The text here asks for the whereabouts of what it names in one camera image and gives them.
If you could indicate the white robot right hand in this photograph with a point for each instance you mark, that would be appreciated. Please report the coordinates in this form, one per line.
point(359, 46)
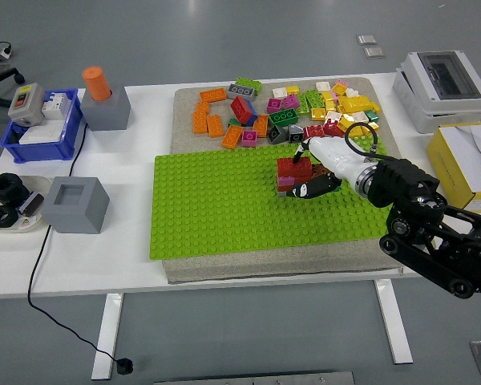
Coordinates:
point(336, 156)

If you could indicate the red long toy brick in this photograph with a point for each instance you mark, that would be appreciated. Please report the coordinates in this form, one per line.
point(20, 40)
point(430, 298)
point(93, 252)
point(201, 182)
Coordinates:
point(284, 167)

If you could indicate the lime green studded baseplate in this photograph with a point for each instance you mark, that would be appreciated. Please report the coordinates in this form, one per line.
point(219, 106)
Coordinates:
point(224, 208)

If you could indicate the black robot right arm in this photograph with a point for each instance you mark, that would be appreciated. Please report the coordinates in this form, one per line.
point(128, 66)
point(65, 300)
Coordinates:
point(401, 176)

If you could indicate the white square toy brick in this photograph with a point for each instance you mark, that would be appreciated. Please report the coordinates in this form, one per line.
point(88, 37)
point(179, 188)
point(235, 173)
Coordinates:
point(280, 92)
point(333, 116)
point(322, 86)
point(360, 117)
point(353, 92)

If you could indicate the red square toy brick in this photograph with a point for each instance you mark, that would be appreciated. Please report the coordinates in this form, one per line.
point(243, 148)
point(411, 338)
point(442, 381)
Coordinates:
point(302, 178)

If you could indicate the yellow square toy brick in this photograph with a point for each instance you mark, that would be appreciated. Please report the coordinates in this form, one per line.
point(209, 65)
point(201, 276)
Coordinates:
point(339, 90)
point(318, 114)
point(293, 90)

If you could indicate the black grey sloped brick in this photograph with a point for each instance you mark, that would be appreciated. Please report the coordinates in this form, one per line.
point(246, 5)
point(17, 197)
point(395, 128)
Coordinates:
point(296, 133)

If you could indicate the small dark green brick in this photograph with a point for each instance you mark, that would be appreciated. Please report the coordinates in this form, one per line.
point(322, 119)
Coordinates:
point(372, 116)
point(233, 122)

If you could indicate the large yellow toy brick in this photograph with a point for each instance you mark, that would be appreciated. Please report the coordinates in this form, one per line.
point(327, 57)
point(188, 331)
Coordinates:
point(356, 104)

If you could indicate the pink square toy brick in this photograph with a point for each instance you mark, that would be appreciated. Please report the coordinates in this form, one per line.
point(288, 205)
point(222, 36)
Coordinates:
point(291, 102)
point(275, 105)
point(285, 180)
point(249, 138)

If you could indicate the red flat toy brick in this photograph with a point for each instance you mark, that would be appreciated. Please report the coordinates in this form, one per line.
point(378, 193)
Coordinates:
point(285, 187)

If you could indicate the lime green toy brick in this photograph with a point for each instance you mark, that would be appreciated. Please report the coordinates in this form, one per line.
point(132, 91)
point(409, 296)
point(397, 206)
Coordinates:
point(314, 99)
point(303, 104)

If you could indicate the grey sloped toy brick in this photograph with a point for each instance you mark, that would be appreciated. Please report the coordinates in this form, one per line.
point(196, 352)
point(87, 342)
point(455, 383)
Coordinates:
point(277, 134)

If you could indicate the grey flat toy brick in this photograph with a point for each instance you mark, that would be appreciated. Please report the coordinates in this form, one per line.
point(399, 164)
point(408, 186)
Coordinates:
point(282, 193)

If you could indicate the dark green long brick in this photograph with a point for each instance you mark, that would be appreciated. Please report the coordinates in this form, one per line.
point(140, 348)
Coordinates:
point(283, 117)

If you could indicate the small pink toy brick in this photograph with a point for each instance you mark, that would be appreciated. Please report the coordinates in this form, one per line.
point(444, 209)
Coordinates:
point(342, 82)

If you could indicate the orange toy brick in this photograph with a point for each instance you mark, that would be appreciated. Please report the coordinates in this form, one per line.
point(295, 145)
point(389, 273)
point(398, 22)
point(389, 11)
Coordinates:
point(213, 95)
point(199, 123)
point(202, 107)
point(231, 137)
point(215, 126)
point(261, 126)

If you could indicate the blue toy brick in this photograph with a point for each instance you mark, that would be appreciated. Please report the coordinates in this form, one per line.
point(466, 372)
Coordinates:
point(253, 114)

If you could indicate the large red toy brick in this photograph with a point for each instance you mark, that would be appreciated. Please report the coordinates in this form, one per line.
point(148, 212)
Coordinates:
point(239, 109)

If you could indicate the lime green long brick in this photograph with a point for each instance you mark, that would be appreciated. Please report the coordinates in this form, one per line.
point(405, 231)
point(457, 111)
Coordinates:
point(248, 83)

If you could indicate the grey long toy brick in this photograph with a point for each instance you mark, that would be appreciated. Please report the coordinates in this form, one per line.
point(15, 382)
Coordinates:
point(240, 91)

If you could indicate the small silver floor plate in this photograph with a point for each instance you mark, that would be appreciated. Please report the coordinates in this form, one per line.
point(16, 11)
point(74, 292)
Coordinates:
point(374, 52)
point(366, 39)

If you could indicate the yellow cardboard box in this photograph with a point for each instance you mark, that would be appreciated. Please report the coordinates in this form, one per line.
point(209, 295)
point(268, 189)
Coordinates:
point(461, 160)

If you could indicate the grey-brown foam mat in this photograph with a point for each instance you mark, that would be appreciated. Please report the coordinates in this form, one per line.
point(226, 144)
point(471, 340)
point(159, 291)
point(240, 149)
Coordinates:
point(182, 120)

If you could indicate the white table leg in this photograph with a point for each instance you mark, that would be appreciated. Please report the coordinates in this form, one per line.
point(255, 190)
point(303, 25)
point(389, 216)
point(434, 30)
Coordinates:
point(393, 321)
point(106, 333)

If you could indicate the grey block with socket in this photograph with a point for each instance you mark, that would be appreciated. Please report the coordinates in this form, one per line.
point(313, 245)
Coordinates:
point(106, 114)
point(76, 216)

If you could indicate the long grey metal plate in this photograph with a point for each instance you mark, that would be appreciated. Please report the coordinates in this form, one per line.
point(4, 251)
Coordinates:
point(252, 378)

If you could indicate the orange cylinder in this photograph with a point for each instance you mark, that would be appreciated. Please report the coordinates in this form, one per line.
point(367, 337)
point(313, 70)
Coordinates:
point(97, 84)

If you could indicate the white circuit breaker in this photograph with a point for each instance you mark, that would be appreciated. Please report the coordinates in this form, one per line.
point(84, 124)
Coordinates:
point(56, 105)

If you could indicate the blue plastic bin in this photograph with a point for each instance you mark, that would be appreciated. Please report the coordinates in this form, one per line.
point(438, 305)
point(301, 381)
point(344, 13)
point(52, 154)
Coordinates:
point(40, 152)

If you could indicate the white tray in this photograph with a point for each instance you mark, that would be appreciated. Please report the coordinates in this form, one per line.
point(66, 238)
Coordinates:
point(36, 222)

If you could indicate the dark brown roller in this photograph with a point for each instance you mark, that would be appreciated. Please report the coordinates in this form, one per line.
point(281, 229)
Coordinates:
point(31, 203)

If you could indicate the large black nut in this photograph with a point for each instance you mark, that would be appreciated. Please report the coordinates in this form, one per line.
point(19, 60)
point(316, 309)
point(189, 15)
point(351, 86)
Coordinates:
point(8, 187)

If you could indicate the small black nut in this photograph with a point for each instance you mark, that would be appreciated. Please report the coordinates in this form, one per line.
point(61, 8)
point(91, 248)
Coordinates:
point(4, 217)

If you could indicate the black office chair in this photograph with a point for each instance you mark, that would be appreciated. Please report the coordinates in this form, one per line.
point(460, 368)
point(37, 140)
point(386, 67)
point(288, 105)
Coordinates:
point(4, 76)

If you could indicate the white electrical enclosure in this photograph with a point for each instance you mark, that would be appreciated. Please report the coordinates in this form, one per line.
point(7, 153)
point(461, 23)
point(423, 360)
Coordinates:
point(465, 102)

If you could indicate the white wall socket panel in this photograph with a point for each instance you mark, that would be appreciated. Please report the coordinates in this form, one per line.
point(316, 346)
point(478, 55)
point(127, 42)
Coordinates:
point(42, 132)

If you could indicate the grey switch box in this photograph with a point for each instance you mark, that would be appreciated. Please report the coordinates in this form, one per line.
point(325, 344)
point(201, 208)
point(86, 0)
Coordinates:
point(26, 103)

